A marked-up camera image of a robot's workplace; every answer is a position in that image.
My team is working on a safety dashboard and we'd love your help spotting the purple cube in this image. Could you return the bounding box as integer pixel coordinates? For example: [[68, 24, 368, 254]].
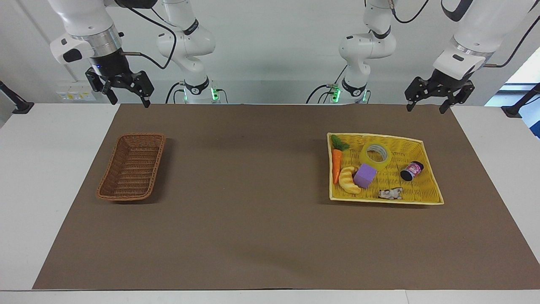
[[353, 164, 378, 189]]

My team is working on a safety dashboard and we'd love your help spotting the black cable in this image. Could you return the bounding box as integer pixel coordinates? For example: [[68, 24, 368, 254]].
[[306, 84, 339, 104], [483, 15, 540, 68], [120, 3, 178, 71], [165, 82, 186, 104], [391, 0, 432, 24]]

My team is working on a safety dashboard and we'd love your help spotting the brown wicker basket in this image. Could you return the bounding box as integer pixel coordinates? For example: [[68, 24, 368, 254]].
[[97, 133, 166, 202]]

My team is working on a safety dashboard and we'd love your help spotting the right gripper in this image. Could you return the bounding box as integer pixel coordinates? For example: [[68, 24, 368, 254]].
[[85, 51, 155, 109]]

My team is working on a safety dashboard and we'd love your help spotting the toy croissant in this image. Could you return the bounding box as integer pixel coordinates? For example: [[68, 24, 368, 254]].
[[338, 166, 362, 195]]

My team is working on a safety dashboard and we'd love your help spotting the small dark jar pink label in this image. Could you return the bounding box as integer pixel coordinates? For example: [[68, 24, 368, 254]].
[[400, 161, 424, 182]]

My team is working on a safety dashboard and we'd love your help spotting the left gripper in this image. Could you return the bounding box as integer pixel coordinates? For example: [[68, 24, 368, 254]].
[[405, 68, 475, 114]]

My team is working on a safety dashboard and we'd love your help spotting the black stand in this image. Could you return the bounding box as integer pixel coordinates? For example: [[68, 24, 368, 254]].
[[0, 80, 35, 115], [501, 83, 540, 119]]

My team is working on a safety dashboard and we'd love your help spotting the white wall socket strip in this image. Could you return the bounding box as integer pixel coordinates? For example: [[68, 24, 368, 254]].
[[56, 90, 96, 102]]

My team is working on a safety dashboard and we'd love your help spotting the orange toy carrot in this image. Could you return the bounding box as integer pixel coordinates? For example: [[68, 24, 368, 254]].
[[330, 134, 350, 185]]

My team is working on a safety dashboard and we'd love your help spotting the yellow tape roll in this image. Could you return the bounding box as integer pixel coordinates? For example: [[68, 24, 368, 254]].
[[359, 143, 393, 171]]

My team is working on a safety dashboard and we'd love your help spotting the yellow woven basket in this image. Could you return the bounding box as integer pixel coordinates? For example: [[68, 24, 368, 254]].
[[327, 133, 444, 206]]

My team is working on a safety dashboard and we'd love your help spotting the small grey toy animal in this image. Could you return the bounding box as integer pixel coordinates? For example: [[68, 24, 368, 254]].
[[378, 187, 404, 201]]

